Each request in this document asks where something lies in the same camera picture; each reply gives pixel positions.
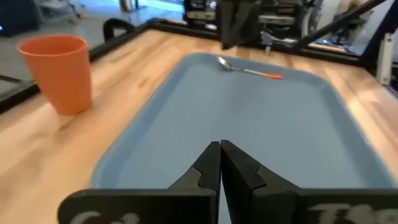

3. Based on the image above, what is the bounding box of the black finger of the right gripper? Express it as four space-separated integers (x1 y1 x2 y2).
218 0 241 50
231 0 262 48

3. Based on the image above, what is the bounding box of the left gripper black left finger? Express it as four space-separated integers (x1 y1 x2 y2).
57 141 222 224

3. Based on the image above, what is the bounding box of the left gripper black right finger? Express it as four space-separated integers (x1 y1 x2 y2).
220 139 398 224

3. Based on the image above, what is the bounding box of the orange-handled metal spoon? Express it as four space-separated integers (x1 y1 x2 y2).
216 55 284 80

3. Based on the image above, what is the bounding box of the blue plastic tray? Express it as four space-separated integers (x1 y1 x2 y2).
90 52 397 224

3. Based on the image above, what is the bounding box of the orange plastic cup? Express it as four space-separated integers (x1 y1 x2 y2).
16 34 93 116

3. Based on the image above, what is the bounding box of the black clamp handle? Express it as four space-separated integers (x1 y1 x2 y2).
103 17 137 44

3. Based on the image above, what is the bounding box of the white upright post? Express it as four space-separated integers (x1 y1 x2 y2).
375 32 393 87

